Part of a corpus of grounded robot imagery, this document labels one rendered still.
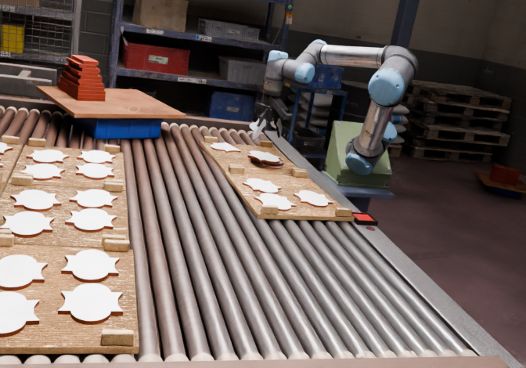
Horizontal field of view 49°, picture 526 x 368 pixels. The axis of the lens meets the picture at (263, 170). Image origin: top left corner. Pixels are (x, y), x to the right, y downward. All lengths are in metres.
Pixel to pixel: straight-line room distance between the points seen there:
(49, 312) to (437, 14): 7.37
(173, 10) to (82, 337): 5.35
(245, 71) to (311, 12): 1.33
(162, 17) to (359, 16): 2.62
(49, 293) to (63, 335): 0.16
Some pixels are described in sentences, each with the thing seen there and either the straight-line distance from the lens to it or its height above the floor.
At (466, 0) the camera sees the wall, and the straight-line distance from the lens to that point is 8.42.
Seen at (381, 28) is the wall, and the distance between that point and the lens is 7.78.
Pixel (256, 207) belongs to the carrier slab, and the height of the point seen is 0.94.
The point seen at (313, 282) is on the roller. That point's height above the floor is 0.92.
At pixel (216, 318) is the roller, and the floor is 0.92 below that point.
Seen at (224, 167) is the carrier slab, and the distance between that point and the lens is 2.27.
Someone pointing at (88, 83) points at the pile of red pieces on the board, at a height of 1.12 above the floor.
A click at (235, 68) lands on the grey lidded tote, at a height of 0.79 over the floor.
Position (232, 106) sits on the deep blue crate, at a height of 0.36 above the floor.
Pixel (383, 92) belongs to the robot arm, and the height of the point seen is 1.35.
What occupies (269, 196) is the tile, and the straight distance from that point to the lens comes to 1.99.
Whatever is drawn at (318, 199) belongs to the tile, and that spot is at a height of 0.94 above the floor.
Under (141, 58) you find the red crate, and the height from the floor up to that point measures 0.77.
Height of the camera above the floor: 1.60
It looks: 17 degrees down
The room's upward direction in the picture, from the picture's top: 10 degrees clockwise
